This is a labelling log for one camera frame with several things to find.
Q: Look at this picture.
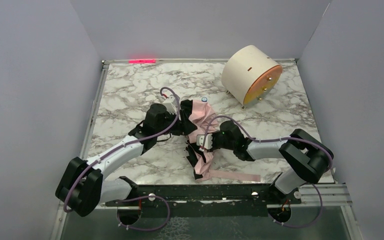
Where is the pink folding umbrella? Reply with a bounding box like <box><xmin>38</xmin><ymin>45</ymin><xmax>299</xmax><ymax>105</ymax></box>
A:
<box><xmin>186</xmin><ymin>100</ymin><xmax>261</xmax><ymax>182</ymax></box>

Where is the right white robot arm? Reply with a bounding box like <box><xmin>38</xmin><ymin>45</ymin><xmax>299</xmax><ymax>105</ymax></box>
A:
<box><xmin>200</xmin><ymin>120</ymin><xmax>334</xmax><ymax>195</ymax></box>

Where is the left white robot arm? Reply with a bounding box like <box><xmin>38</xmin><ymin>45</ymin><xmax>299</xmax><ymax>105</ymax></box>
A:
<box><xmin>55</xmin><ymin>99</ymin><xmax>197</xmax><ymax>217</ymax></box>

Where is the beige cylindrical umbrella stand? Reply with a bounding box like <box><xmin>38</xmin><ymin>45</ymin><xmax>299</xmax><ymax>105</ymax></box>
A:
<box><xmin>221</xmin><ymin>45</ymin><xmax>283</xmax><ymax>107</ymax></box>

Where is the pink tape marker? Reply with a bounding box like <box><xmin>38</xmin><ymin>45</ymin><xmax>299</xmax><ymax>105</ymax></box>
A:
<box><xmin>128</xmin><ymin>59</ymin><xmax>156</xmax><ymax>64</ymax></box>

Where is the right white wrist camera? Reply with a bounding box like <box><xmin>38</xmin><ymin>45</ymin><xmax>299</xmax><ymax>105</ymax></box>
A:
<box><xmin>196</xmin><ymin>133</ymin><xmax>213</xmax><ymax>152</ymax></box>

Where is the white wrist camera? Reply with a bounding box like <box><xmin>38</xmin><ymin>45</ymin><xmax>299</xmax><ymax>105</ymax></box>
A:
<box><xmin>196</xmin><ymin>133</ymin><xmax>213</xmax><ymax>152</ymax></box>
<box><xmin>162</xmin><ymin>94</ymin><xmax>180</xmax><ymax>115</ymax></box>

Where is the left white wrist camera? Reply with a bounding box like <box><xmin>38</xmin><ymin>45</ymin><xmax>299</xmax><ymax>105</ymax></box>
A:
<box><xmin>162</xmin><ymin>94</ymin><xmax>180</xmax><ymax>115</ymax></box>

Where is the aluminium table frame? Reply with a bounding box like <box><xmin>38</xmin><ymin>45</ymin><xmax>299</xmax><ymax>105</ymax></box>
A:
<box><xmin>55</xmin><ymin>60</ymin><xmax>360</xmax><ymax>240</ymax></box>

